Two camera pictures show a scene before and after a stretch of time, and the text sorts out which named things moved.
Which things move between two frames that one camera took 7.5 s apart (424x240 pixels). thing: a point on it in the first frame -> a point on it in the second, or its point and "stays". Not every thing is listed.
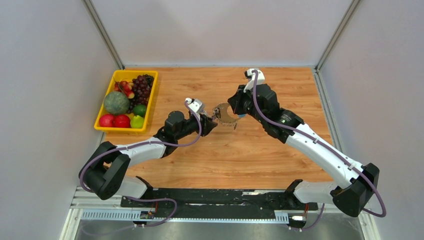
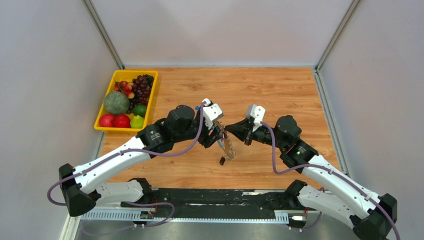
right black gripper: [235, 101] -> [242, 129]
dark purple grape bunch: [142, 88] stays
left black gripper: [207, 125] -> [207, 140]
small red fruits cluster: [125, 87] stays
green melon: [116, 102] stays
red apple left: [106, 120] stays
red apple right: [122, 121] stays
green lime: [139, 110] stays
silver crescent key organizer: [220, 113] -> [228, 148]
